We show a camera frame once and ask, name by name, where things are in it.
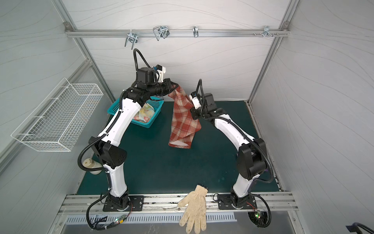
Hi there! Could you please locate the red plaid skirt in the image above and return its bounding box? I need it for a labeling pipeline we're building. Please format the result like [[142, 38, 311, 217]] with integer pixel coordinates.
[[168, 86, 202, 149]]

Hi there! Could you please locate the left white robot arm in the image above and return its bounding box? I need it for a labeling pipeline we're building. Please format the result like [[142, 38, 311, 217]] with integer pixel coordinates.
[[78, 48, 179, 210]]

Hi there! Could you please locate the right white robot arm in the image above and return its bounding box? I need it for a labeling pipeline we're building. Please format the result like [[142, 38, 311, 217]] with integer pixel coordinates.
[[190, 79, 275, 209]]

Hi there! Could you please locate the teal plastic basket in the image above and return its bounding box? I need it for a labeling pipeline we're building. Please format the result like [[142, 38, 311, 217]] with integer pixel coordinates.
[[107, 96, 165, 129]]

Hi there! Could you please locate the floral folded skirt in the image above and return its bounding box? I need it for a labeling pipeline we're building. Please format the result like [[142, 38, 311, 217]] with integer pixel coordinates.
[[133, 103, 155, 123]]

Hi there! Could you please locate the metal double hook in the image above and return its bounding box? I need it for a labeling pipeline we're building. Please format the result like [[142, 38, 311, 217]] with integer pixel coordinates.
[[153, 25, 170, 41]]

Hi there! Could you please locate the metal U-bolt hook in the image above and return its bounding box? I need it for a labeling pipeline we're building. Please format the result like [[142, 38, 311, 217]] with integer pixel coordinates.
[[124, 31, 138, 50]]

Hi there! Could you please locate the small metal clip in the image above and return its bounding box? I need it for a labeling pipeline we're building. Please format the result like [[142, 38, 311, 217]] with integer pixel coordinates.
[[192, 26, 199, 38]]

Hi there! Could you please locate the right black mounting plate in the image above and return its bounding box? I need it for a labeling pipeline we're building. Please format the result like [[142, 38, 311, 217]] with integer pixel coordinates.
[[213, 193, 257, 210]]

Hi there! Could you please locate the black mounting plate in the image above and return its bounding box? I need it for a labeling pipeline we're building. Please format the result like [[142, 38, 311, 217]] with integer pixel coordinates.
[[213, 193, 257, 210], [103, 195, 145, 212]]

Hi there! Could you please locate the beige knitted glove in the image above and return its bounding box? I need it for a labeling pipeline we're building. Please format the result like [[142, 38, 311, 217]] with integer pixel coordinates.
[[177, 184, 208, 234]]

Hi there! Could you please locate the beige bottle left side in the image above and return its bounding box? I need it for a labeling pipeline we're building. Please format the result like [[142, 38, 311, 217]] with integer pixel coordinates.
[[82, 159, 103, 175]]

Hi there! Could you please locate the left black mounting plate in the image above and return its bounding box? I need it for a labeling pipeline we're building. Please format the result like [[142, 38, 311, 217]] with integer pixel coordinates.
[[103, 195, 145, 212]]

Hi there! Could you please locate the white ventilation grille strip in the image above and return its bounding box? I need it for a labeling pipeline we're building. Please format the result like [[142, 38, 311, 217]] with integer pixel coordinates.
[[65, 212, 237, 225]]

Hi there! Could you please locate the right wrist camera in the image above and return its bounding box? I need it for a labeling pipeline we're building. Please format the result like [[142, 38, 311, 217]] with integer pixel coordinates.
[[189, 92, 202, 110]]

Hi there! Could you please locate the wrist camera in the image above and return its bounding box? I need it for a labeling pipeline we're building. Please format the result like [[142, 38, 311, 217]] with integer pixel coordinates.
[[154, 64, 166, 82], [189, 92, 202, 110]]

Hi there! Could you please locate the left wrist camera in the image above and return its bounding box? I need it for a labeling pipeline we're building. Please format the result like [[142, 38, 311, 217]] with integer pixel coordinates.
[[154, 64, 166, 82]]

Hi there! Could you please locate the horizontal aluminium rail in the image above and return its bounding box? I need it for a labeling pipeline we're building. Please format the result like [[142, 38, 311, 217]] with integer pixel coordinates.
[[65, 28, 290, 38]]

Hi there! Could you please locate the metal bracket with screws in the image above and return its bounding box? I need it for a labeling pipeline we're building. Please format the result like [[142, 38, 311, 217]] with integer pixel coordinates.
[[253, 26, 279, 38]]

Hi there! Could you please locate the white wire wall basket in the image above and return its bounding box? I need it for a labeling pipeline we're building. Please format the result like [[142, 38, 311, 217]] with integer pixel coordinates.
[[11, 78, 103, 152]]

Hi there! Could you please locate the right base cable bundle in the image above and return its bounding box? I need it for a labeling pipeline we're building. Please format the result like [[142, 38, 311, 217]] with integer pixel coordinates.
[[247, 193, 272, 228]]

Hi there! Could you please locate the base cable bundle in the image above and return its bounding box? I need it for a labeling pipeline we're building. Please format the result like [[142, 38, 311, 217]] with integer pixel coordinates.
[[247, 193, 272, 228], [85, 194, 133, 231]]

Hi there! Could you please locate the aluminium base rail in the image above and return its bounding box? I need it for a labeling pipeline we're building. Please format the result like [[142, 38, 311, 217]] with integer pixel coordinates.
[[58, 192, 299, 215]]

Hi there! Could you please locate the left base cable bundle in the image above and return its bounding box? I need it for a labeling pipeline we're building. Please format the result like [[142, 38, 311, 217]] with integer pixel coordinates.
[[85, 194, 133, 231]]

